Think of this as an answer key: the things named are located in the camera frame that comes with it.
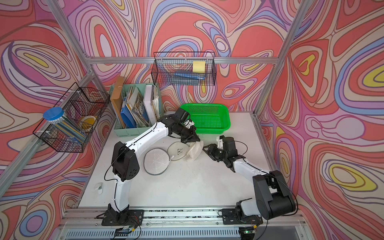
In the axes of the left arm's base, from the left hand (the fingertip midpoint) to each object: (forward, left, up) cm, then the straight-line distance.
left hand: (202, 139), depth 82 cm
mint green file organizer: (+21, +59, -15) cm, 65 cm away
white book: (+25, +32, +8) cm, 41 cm away
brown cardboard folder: (+20, +49, +14) cm, 55 cm away
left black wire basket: (+10, +63, +16) cm, 66 cm away
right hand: (-3, -2, -9) cm, 10 cm away
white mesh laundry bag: (-8, +27, -11) cm, 30 cm away
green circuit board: (-40, +40, -21) cm, 60 cm away
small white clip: (-21, +56, -15) cm, 62 cm away
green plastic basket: (+32, -8, -16) cm, 37 cm away
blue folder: (+18, +47, -1) cm, 50 cm away
